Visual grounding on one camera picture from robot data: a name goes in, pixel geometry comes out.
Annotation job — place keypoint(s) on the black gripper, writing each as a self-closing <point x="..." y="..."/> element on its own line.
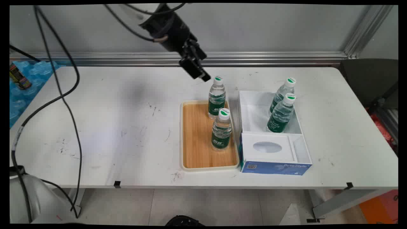
<point x="168" y="28"/>

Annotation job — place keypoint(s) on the water bottle green label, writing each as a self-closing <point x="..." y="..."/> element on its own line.
<point x="221" y="133"/>
<point x="281" y="92"/>
<point x="217" y="101"/>
<point x="279" y="119"/>

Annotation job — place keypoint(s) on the wooden tray cream rim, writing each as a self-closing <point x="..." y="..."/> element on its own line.
<point x="197" y="143"/>

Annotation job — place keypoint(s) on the white box blue side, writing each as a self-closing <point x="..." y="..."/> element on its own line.
<point x="273" y="168"/>

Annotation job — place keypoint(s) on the black tape mark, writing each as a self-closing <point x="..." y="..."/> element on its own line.
<point x="117" y="183"/>
<point x="349" y="185"/>

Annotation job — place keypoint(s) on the black round floor object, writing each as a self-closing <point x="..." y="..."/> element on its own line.
<point x="184" y="221"/>

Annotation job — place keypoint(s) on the colourful printed can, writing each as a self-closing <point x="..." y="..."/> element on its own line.
<point x="19" y="78"/>

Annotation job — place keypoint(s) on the blue plastic bottle pack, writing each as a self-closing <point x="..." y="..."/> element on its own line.
<point x="22" y="101"/>

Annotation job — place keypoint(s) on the grey upright table leg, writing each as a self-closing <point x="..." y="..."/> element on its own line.
<point x="78" y="198"/>

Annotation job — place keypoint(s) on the red plastic bag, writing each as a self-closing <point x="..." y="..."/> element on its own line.
<point x="383" y="130"/>

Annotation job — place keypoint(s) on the grey slanted table leg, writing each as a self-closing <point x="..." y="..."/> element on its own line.
<point x="343" y="202"/>

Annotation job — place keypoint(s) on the orange box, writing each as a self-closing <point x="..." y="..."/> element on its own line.
<point x="380" y="208"/>

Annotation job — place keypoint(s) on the horizontal aluminium frame rail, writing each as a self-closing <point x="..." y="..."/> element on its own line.
<point x="270" y="58"/>

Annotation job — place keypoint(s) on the slanted aluminium frame post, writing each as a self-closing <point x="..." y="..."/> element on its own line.
<point x="369" y="30"/>

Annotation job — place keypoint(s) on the grey metal side rail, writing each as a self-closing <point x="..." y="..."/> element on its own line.
<point x="389" y="122"/>

